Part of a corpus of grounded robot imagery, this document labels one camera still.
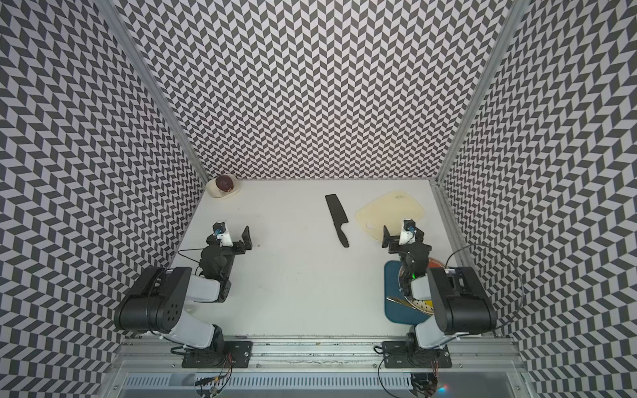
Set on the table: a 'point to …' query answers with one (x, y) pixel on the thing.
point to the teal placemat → (394, 312)
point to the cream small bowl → (214, 191)
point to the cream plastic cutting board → (390, 211)
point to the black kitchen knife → (337, 216)
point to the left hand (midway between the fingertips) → (236, 228)
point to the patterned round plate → (423, 305)
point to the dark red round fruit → (225, 182)
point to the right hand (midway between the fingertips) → (397, 228)
